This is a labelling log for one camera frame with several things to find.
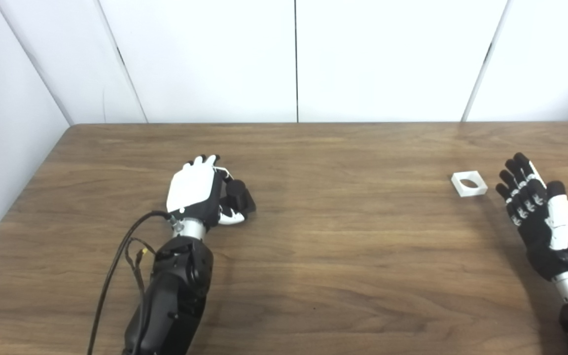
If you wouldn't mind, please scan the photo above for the black and white right hand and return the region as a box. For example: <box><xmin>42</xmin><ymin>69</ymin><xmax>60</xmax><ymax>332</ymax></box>
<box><xmin>496</xmin><ymin>152</ymin><xmax>568</xmax><ymax>282</ymax></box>

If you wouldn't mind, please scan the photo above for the black and white left hand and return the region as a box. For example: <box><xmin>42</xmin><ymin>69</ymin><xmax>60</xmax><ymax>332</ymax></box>
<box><xmin>166</xmin><ymin>154</ymin><xmax>245</xmax><ymax>230</ymax></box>

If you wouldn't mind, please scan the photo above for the black peg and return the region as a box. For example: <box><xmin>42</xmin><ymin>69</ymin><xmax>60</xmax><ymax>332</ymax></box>
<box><xmin>222</xmin><ymin>179</ymin><xmax>257</xmax><ymax>220</ymax></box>

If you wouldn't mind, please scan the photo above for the white square piece with hole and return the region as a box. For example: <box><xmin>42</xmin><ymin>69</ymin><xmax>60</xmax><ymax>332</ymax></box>
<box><xmin>451</xmin><ymin>170</ymin><xmax>488</xmax><ymax>198</ymax></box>

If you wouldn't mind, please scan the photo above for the thin wire with yellow connector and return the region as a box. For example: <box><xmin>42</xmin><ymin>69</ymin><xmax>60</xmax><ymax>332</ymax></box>
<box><xmin>125</xmin><ymin>238</ymin><xmax>157</xmax><ymax>296</ymax></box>

